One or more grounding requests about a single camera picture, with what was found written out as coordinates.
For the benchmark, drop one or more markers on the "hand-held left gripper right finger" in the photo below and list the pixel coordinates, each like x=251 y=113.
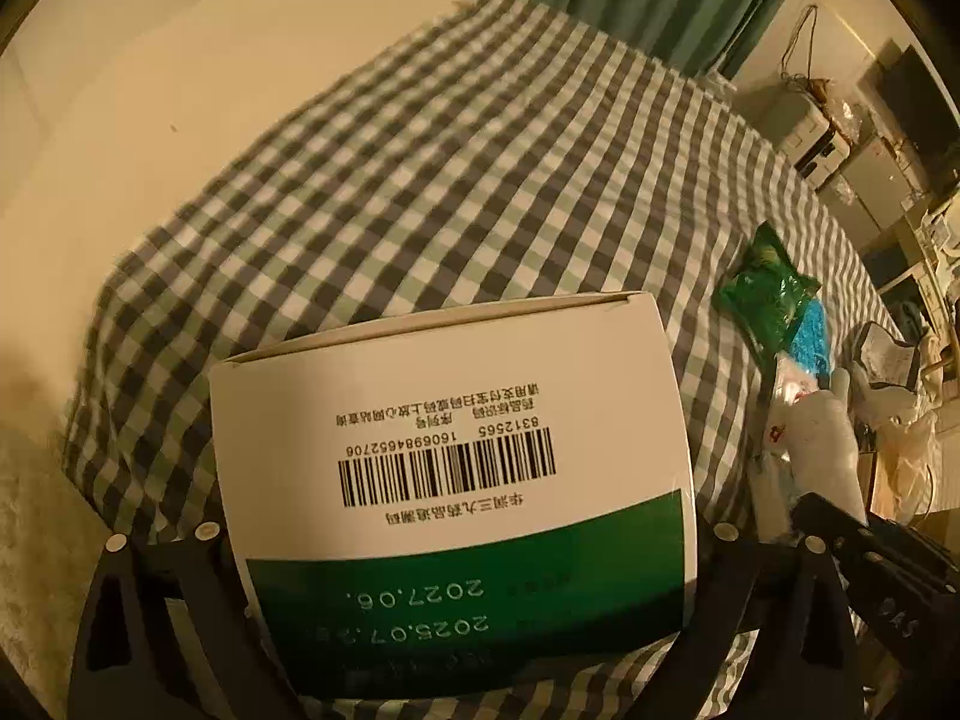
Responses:
x=780 y=570

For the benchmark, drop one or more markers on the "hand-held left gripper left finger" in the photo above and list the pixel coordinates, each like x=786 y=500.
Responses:
x=187 y=562

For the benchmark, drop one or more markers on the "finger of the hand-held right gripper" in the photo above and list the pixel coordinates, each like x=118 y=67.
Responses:
x=829 y=525

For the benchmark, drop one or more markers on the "white cat figurine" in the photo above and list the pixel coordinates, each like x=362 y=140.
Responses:
x=825 y=442

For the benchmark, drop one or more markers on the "white green medicine box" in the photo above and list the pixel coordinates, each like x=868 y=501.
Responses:
x=450 y=427

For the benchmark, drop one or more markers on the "clear plastic packet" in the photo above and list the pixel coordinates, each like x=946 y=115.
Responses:
x=776 y=457

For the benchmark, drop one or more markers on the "white plastic bag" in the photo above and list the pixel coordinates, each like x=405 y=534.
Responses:
x=896 y=390

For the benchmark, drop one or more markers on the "blue packet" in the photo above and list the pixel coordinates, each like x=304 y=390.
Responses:
x=810 y=337

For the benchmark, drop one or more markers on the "green snack packet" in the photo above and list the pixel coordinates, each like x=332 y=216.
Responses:
x=765 y=292

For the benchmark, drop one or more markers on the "wooden shelf rack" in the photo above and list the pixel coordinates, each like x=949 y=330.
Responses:
x=926 y=255

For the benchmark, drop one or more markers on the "grey cabinet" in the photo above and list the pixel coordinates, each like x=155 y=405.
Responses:
x=870 y=187

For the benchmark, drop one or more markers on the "black monitor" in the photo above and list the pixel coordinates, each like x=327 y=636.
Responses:
x=919 y=112

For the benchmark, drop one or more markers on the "checked tablecloth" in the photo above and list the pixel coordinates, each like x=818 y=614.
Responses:
x=450 y=165

